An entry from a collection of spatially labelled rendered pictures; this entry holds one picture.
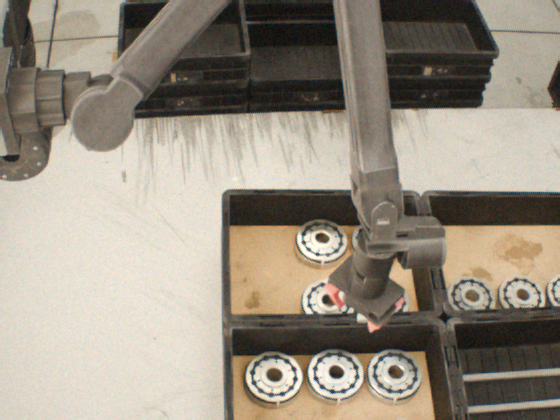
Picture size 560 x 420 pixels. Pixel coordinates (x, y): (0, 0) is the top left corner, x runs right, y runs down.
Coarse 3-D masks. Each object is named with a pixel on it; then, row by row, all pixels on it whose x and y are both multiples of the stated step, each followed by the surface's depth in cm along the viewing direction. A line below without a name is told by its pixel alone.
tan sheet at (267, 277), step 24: (240, 240) 162; (264, 240) 162; (288, 240) 162; (240, 264) 158; (264, 264) 158; (288, 264) 159; (240, 288) 155; (264, 288) 155; (288, 288) 155; (408, 288) 157; (240, 312) 151; (264, 312) 152; (288, 312) 152
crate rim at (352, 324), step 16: (352, 320) 140; (400, 320) 141; (416, 320) 141; (432, 320) 141; (224, 336) 136; (224, 352) 135; (448, 352) 137; (224, 368) 134; (448, 368) 135; (448, 384) 133
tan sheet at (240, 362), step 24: (240, 360) 145; (360, 360) 146; (240, 384) 142; (240, 408) 139; (264, 408) 139; (288, 408) 139; (312, 408) 140; (336, 408) 140; (360, 408) 140; (384, 408) 140; (408, 408) 141; (432, 408) 141
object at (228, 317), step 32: (224, 192) 156; (256, 192) 158; (288, 192) 157; (320, 192) 158; (416, 192) 160; (224, 224) 151; (224, 256) 147; (224, 288) 142; (224, 320) 140; (256, 320) 139; (288, 320) 139; (320, 320) 140
